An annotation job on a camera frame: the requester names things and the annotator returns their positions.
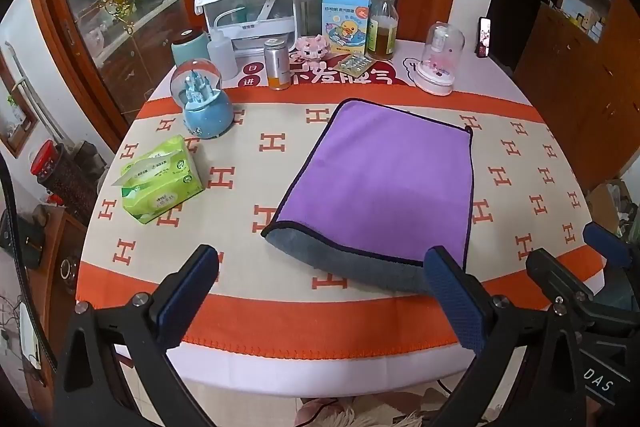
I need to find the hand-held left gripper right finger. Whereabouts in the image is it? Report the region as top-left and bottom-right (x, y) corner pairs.
(424, 246), (593, 427)

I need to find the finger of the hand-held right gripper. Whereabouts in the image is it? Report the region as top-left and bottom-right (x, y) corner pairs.
(525, 248), (597, 315)
(582, 222), (638, 270)

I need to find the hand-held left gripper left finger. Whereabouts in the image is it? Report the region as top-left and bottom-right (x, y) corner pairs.
(52, 244), (219, 427)

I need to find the purple and grey towel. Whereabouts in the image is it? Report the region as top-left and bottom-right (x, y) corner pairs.
(261, 98), (474, 295)

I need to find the cardboard box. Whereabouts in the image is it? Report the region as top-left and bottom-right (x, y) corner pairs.
(585, 179), (633, 235)

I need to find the orange patterned tablecloth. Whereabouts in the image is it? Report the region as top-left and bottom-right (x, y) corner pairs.
(75, 39), (608, 400)

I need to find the green tissue pack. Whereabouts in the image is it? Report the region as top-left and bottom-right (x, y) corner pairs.
(110, 135), (206, 226)

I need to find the black bag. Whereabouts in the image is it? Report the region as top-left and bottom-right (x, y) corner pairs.
(0, 207), (48, 270)

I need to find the red lid jar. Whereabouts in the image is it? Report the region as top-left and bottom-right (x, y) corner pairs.
(30, 140), (96, 223)

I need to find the blue castle snow globe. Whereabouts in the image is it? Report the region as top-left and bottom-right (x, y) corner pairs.
(169, 59), (234, 140)

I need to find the wooden shelf cabinet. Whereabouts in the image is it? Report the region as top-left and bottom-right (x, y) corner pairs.
(515, 0), (640, 192)

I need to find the white squeeze bottle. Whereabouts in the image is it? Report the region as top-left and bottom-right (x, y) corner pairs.
(206, 32), (239, 82)

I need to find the silver can with orange base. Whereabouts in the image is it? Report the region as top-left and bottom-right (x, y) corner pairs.
(264, 38), (291, 92)

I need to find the black smartphone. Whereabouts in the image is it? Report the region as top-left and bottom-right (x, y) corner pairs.
(476, 17), (492, 58)

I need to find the teal cylindrical cup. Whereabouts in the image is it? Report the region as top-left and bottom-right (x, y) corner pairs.
(171, 29), (209, 68)

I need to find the glass dome with white base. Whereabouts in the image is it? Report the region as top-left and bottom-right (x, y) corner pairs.
(413, 22), (466, 96)

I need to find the blister pack of pills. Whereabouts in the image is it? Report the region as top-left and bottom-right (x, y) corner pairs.
(334, 55), (377, 78)

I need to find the pink block toy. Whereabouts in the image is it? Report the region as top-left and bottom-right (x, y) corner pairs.
(294, 35), (329, 62)

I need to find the white countertop appliance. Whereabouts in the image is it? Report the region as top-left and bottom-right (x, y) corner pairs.
(202, 0), (311, 58)

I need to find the glass bottle of amber liquid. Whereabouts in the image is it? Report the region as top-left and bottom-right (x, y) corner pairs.
(367, 0), (398, 61)

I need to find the blue duck print box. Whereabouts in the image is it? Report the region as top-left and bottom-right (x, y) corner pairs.
(320, 0), (372, 56)

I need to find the wooden picture frame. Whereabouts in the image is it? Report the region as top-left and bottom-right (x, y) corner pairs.
(0, 52), (40, 158)

